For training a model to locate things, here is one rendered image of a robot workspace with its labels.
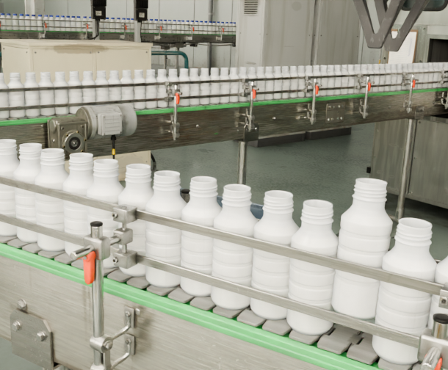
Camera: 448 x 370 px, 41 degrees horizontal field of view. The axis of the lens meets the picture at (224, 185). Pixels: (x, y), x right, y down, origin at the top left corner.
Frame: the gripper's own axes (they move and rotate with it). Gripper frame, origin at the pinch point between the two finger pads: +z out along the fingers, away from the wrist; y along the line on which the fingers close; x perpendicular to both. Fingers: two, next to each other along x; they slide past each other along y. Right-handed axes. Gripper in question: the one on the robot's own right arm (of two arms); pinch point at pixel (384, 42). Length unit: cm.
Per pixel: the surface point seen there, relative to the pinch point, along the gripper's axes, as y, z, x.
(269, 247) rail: 2.4, 25.5, -10.3
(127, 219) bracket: 4.2, 26.2, -31.8
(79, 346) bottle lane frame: 2, 50, -42
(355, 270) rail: 2.3, 25.7, 0.9
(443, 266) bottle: 0.0, 23.5, 9.9
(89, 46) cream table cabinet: -291, 1, -330
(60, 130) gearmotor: -90, 33, -146
